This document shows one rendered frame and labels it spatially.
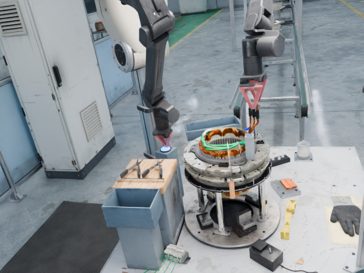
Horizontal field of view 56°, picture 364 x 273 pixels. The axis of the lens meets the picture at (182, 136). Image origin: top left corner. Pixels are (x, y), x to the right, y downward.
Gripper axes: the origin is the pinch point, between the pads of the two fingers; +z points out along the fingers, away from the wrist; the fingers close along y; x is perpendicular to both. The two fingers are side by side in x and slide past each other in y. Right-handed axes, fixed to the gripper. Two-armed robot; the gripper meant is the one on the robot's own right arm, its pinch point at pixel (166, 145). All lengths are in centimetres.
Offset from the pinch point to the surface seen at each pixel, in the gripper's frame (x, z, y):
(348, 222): -72, 23, -15
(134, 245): 0.5, 12.4, -44.6
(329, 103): -104, 128, 305
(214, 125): -16.5, 3.4, 24.1
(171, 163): -7.9, -2.9, -17.1
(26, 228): 155, 110, 43
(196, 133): -10.8, 0.4, 11.1
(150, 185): -4.5, -4.0, -32.2
